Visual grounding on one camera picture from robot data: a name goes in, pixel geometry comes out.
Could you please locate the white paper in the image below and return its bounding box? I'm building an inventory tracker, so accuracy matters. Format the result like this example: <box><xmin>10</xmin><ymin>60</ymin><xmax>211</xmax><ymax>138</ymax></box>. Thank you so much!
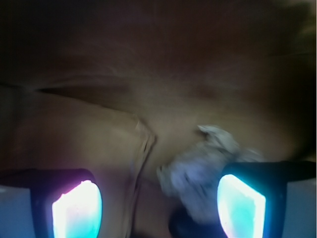
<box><xmin>157</xmin><ymin>125</ymin><xmax>264</xmax><ymax>224</ymax></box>

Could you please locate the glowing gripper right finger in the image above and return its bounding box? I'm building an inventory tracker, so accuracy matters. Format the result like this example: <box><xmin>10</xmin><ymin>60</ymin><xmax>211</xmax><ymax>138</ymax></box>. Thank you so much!
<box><xmin>217</xmin><ymin>161</ymin><xmax>317</xmax><ymax>238</ymax></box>

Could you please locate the dark green toy cucumber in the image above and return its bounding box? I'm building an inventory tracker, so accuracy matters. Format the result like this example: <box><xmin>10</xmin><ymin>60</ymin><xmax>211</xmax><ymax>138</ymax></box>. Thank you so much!
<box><xmin>168</xmin><ymin>208</ymin><xmax>226</xmax><ymax>238</ymax></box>

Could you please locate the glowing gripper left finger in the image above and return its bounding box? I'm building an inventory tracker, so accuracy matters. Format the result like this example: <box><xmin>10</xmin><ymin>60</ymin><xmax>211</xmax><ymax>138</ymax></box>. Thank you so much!
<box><xmin>0</xmin><ymin>169</ymin><xmax>103</xmax><ymax>238</ymax></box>

